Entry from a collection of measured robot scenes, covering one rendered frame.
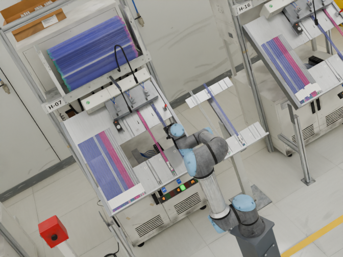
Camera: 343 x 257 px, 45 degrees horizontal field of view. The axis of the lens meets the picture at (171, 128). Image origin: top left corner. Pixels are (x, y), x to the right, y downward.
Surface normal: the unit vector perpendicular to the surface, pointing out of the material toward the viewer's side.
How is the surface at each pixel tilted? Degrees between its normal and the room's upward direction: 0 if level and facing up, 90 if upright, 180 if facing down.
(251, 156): 0
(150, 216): 90
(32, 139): 90
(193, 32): 90
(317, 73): 45
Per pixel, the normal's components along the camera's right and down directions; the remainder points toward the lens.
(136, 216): 0.38, 0.42
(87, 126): 0.02, -0.29
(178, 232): -0.33, -0.77
